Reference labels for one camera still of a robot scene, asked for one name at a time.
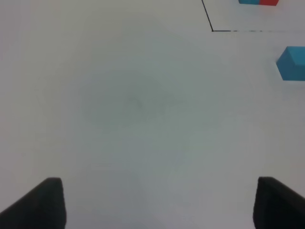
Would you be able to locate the blue template block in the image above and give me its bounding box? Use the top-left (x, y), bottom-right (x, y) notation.
top-left (239, 0), bottom-right (260, 5)

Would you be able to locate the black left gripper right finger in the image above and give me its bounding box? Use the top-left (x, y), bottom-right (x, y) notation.
top-left (253, 177), bottom-right (305, 229)

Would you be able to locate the red template block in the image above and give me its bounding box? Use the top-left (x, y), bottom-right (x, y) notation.
top-left (259, 0), bottom-right (279, 6)

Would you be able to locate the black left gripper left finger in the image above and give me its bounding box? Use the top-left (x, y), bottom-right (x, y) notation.
top-left (0, 177), bottom-right (67, 229)

